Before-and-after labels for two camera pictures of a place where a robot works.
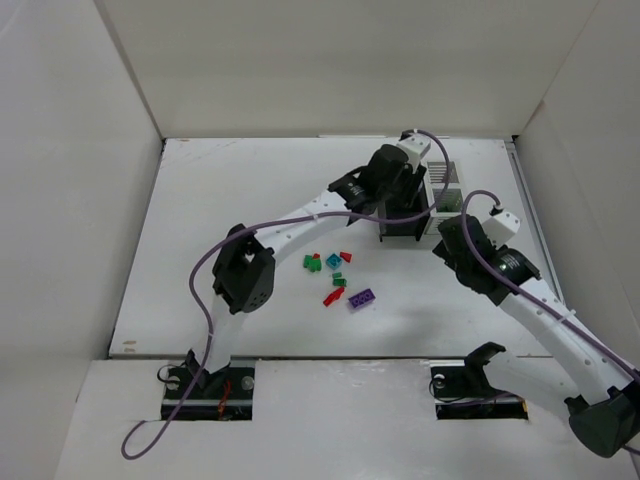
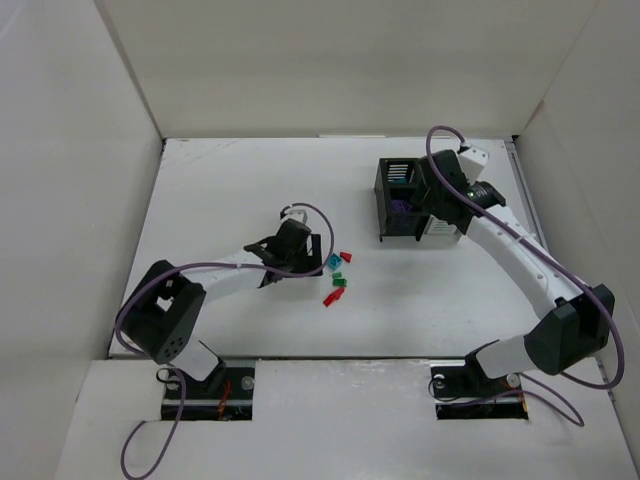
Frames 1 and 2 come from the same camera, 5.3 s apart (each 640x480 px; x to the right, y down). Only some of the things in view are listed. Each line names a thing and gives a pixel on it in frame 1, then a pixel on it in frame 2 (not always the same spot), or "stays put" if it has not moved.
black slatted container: [388, 207] stays put
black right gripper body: [454, 257] to [423, 185]
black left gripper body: [400, 220] to [310, 253]
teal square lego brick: [333, 261] stays put
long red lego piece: [333, 296] stays put
